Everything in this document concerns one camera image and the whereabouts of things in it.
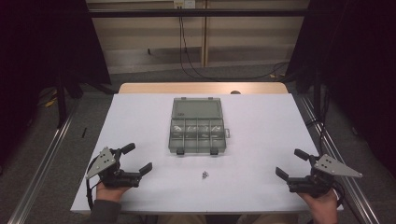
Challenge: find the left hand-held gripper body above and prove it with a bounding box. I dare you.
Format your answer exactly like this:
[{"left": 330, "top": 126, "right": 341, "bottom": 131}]
[{"left": 85, "top": 147, "right": 142, "bottom": 189}]

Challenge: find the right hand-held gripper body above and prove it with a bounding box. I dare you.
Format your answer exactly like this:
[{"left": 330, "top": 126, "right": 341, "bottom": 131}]
[{"left": 288, "top": 153, "right": 364, "bottom": 199}]

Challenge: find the grey transparent compartment box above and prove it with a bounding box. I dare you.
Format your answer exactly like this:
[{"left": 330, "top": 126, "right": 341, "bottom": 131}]
[{"left": 167, "top": 96, "right": 232, "bottom": 157}]

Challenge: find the person's left hand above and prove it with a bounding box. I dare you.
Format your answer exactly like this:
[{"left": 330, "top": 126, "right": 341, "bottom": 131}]
[{"left": 95, "top": 181, "right": 132, "bottom": 203}]

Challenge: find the person's right hand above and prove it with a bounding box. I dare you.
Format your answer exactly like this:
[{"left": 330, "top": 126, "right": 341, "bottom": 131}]
[{"left": 297, "top": 188, "right": 339, "bottom": 224}]

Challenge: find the white table board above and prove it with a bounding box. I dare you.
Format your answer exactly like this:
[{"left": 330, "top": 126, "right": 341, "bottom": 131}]
[{"left": 70, "top": 92, "right": 344, "bottom": 216}]

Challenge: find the wooden table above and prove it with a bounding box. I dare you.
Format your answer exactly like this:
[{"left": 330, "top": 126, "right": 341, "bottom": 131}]
[{"left": 118, "top": 81, "right": 290, "bottom": 95}]

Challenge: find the yellow floor tape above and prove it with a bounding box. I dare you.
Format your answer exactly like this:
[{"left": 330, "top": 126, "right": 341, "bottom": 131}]
[{"left": 44, "top": 89, "right": 59, "bottom": 108}]

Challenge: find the black curtain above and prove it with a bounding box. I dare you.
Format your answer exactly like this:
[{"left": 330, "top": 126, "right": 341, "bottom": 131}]
[
  {"left": 0, "top": 0, "right": 112, "bottom": 167},
  {"left": 284, "top": 0, "right": 396, "bottom": 180}
]

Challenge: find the black horizontal bar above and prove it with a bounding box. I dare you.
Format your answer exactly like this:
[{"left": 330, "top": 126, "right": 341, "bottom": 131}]
[{"left": 88, "top": 8, "right": 310, "bottom": 19}]

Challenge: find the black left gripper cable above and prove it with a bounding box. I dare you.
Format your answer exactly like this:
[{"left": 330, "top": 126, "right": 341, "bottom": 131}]
[{"left": 85, "top": 156, "right": 100, "bottom": 211}]

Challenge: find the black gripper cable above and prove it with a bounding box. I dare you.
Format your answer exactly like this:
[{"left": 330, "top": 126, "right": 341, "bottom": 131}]
[
  {"left": 332, "top": 180, "right": 347, "bottom": 209},
  {"left": 85, "top": 156, "right": 100, "bottom": 211}
]

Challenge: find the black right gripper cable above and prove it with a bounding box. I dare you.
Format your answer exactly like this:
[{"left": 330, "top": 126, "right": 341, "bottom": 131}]
[{"left": 332, "top": 180, "right": 347, "bottom": 209}]

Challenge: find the aluminium floor rail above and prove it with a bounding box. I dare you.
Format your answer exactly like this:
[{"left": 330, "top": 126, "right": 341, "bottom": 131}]
[
  {"left": 299, "top": 94, "right": 381, "bottom": 224},
  {"left": 7, "top": 98, "right": 79, "bottom": 224}
]

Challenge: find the black wall cable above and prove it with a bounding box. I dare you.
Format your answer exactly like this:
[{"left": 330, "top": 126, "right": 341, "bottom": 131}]
[{"left": 177, "top": 7, "right": 290, "bottom": 81}]

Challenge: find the wooden vertical post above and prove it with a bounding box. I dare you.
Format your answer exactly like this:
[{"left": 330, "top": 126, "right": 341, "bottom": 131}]
[{"left": 201, "top": 0, "right": 210, "bottom": 68}]

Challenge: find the white wall socket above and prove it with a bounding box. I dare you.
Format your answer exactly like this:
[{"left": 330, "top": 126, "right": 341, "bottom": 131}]
[{"left": 173, "top": 0, "right": 197, "bottom": 9}]

